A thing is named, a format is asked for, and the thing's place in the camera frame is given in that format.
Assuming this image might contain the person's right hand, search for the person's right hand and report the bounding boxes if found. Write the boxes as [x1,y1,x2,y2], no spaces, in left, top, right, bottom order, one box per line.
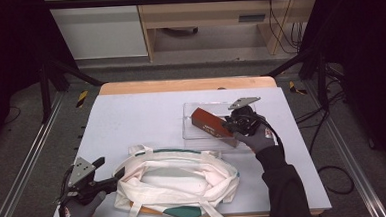
[233,123,278,155]

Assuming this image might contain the wooden table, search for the wooden table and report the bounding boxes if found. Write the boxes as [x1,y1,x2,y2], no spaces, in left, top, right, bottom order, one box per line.
[83,71,325,217]

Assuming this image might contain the clear plastic container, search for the clear plastic container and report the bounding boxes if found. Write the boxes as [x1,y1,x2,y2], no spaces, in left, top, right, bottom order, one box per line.
[180,98,264,156]

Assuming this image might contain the white cabinet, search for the white cabinet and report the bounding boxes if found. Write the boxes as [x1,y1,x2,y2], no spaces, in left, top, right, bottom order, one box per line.
[42,0,149,63]

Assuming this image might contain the black floor cables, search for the black floor cables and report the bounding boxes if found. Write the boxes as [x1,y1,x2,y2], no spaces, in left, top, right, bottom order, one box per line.
[291,61,352,157]

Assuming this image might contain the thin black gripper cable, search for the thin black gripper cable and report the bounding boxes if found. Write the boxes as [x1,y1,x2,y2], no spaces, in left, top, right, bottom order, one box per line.
[54,165,78,205]

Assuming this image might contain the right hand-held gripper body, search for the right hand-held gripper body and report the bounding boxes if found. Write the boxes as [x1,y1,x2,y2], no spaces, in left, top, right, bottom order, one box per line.
[227,96,267,138]

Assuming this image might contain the white table sheet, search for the white table sheet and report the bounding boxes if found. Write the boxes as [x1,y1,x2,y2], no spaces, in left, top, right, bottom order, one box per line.
[44,83,334,217]

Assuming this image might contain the aluminium rail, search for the aluminium rail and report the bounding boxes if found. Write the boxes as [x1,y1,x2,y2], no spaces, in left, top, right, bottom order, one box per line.
[303,76,386,217]
[0,90,72,217]

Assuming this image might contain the yellow black tape piece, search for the yellow black tape piece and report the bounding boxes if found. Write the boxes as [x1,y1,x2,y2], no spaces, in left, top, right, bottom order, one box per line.
[75,89,91,110]
[288,80,308,96]

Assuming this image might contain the black frame strut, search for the black frame strut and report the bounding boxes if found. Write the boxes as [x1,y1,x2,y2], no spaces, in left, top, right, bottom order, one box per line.
[38,55,107,124]
[264,45,331,110]

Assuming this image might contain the black curtain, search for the black curtain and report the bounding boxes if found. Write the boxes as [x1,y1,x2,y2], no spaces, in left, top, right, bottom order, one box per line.
[0,0,83,160]
[296,0,386,187]

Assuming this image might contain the red-brown rectangular box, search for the red-brown rectangular box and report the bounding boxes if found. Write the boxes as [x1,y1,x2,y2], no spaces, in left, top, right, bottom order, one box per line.
[189,104,240,151]

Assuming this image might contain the light wooden desk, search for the light wooden desk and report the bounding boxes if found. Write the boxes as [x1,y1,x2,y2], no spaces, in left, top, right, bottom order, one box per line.
[134,0,325,63]

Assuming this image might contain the thin black floor cable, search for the thin black floor cable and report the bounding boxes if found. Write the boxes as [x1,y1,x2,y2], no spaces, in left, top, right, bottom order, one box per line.
[2,105,23,126]

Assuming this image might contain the person's left hand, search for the person's left hand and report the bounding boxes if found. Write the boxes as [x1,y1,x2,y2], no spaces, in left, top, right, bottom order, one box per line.
[58,190,109,217]

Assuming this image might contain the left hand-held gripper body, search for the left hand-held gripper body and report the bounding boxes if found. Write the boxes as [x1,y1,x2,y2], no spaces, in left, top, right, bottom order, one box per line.
[57,155,120,208]

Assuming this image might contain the black hanging desk cables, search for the black hanging desk cables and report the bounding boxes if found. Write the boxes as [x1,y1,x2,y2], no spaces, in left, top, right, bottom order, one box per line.
[263,0,307,57]

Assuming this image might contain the cream canvas tote bag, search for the cream canvas tote bag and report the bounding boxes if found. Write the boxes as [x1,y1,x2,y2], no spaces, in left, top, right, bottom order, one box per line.
[110,138,243,217]

